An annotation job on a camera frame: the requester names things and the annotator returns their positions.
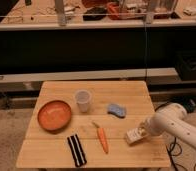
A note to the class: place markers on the black object on shelf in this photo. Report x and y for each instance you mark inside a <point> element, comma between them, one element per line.
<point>94,14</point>

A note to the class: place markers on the black white striped cloth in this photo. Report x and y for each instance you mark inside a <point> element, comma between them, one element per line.
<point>77,151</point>

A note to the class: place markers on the orange bowl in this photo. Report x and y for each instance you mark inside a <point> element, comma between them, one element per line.
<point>54,115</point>

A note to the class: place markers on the black box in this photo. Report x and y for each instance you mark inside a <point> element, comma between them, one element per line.
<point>185,65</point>

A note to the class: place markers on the wooden table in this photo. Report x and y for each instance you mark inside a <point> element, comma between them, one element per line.
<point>41,149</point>

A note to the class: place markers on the orange object on shelf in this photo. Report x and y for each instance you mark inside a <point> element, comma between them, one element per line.
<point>113,11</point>

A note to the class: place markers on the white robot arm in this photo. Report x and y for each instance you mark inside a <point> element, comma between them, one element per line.
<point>170,119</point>

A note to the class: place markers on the clear plastic cup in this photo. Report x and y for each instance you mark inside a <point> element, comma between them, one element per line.
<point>83,100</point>

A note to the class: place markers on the metal shelf post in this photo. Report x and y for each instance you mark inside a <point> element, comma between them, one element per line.
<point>59,5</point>

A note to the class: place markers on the blue sponge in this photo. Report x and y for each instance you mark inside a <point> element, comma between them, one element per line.
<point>116,110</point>

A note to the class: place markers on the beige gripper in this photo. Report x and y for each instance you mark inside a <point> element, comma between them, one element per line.
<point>144,129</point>

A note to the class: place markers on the orange carrot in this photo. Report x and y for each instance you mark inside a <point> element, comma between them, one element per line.
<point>102,138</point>

